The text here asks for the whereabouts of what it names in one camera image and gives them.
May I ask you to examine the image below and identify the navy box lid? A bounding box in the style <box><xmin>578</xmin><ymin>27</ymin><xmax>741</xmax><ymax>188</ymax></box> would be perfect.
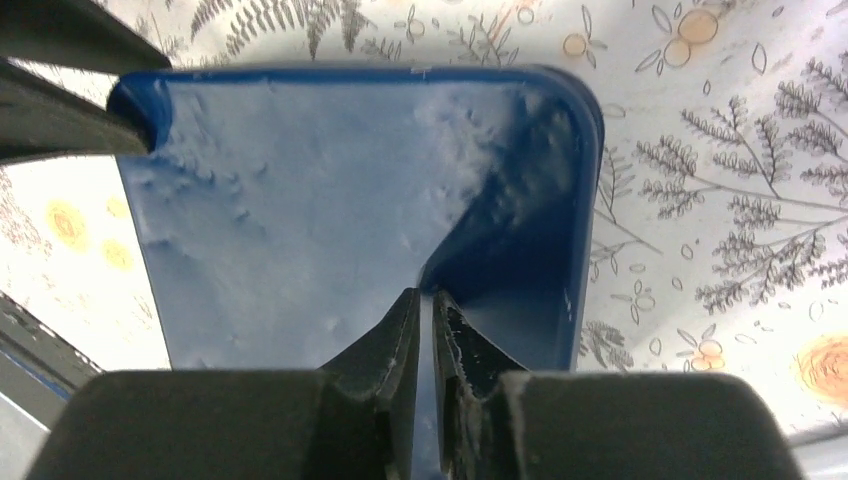
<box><xmin>105</xmin><ymin>64</ymin><xmax>605</xmax><ymax>480</ymax></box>

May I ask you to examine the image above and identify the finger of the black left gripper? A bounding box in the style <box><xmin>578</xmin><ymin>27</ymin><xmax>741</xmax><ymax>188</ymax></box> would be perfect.
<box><xmin>1</xmin><ymin>60</ymin><xmax>151</xmax><ymax>165</ymax></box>
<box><xmin>1</xmin><ymin>0</ymin><xmax>171</xmax><ymax>75</ymax></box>

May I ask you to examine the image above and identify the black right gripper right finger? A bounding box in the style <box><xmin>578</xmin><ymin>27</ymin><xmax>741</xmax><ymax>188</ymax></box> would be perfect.
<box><xmin>433</xmin><ymin>291</ymin><xmax>803</xmax><ymax>479</ymax></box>

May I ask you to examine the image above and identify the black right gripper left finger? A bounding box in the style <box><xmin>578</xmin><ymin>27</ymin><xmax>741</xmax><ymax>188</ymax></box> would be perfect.
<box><xmin>28</xmin><ymin>288</ymin><xmax>420</xmax><ymax>479</ymax></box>

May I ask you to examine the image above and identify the floral tablecloth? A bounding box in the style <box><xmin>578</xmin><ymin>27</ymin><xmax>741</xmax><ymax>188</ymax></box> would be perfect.
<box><xmin>0</xmin><ymin>0</ymin><xmax>848</xmax><ymax>439</ymax></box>

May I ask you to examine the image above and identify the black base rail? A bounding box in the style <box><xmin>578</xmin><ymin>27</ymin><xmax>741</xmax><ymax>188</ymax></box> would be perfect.
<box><xmin>1</xmin><ymin>294</ymin><xmax>103</xmax><ymax>428</ymax></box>

